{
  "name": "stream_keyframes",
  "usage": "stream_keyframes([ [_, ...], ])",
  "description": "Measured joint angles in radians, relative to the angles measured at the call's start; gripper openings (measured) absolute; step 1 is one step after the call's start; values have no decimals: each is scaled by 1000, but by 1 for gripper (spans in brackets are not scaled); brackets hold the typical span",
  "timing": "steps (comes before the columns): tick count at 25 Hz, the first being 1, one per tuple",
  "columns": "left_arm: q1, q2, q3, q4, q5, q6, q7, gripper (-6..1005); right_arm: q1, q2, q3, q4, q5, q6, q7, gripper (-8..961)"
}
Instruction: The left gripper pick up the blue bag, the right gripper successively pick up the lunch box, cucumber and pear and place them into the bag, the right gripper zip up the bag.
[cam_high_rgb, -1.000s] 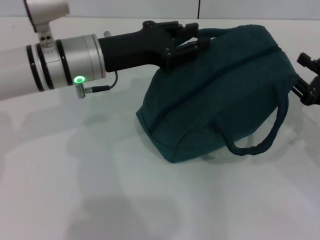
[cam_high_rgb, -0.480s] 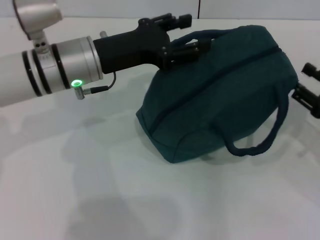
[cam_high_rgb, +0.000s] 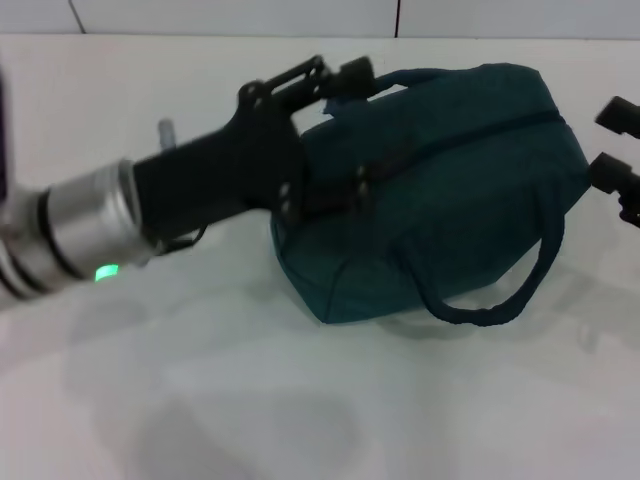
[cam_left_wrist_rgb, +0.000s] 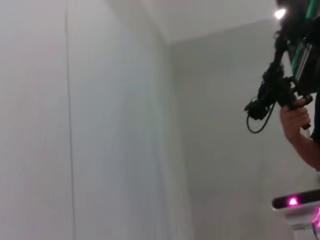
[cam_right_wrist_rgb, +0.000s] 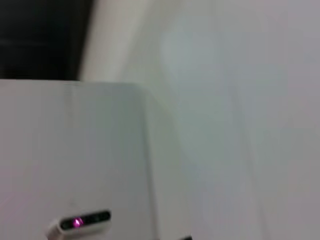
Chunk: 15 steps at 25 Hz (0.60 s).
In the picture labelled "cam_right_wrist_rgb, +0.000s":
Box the white head camera module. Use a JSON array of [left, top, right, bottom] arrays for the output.
[[46, 209, 113, 239]]

